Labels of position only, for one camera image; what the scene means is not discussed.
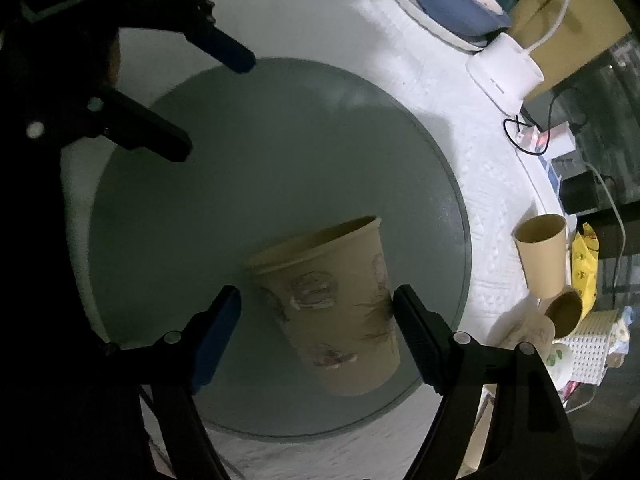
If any small green-printed dish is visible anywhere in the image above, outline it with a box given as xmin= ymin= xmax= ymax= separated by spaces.
xmin=547 ymin=342 xmax=576 ymax=386

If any cardboard box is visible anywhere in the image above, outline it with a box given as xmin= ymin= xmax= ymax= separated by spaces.
xmin=510 ymin=0 xmax=632 ymax=102

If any brown paper cup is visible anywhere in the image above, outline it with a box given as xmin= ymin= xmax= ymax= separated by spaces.
xmin=544 ymin=287 xmax=586 ymax=339

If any black cable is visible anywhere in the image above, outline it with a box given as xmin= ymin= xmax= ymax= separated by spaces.
xmin=502 ymin=85 xmax=589 ymax=157

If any tipped tan cup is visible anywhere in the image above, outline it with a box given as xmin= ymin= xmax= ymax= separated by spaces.
xmin=492 ymin=310 xmax=556 ymax=352

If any small black box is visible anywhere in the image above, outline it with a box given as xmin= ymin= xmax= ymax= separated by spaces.
xmin=559 ymin=174 xmax=610 ymax=212

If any plain tan paper cup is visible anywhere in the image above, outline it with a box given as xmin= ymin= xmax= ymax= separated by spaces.
xmin=513 ymin=213 xmax=571 ymax=299

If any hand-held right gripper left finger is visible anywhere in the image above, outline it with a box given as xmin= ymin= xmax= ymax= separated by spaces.
xmin=100 ymin=285 xmax=242 ymax=480

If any thin white cable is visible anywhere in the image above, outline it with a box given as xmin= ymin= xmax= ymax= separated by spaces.
xmin=584 ymin=161 xmax=627 ymax=292

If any printed tan paper cup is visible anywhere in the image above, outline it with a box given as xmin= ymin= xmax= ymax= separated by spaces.
xmin=244 ymin=215 xmax=402 ymax=397

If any yellow plastic bag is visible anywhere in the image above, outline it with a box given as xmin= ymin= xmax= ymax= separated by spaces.
xmin=570 ymin=222 xmax=601 ymax=319

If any round glass turntable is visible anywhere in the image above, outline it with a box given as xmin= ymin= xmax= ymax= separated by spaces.
xmin=87 ymin=57 xmax=473 ymax=436

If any white power adapter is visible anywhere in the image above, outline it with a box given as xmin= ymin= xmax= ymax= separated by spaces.
xmin=466 ymin=35 xmax=545 ymax=114

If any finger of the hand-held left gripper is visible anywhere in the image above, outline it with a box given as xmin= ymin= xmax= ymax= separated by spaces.
xmin=25 ymin=87 xmax=194 ymax=163
xmin=120 ymin=0 xmax=257 ymax=74

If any white adapter cable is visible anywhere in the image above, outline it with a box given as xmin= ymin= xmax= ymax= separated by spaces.
xmin=522 ymin=0 xmax=581 ymax=56

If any white perforated basket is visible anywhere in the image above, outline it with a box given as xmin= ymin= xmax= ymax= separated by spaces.
xmin=565 ymin=310 xmax=624 ymax=387

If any white embossed tablecloth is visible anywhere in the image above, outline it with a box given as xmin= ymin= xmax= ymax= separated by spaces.
xmin=60 ymin=0 xmax=581 ymax=480

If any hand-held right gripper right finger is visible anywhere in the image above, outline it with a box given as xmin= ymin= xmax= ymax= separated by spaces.
xmin=392 ymin=285 xmax=583 ymax=480

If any small white red box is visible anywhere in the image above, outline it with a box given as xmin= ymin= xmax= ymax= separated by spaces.
xmin=517 ymin=121 xmax=576 ymax=157

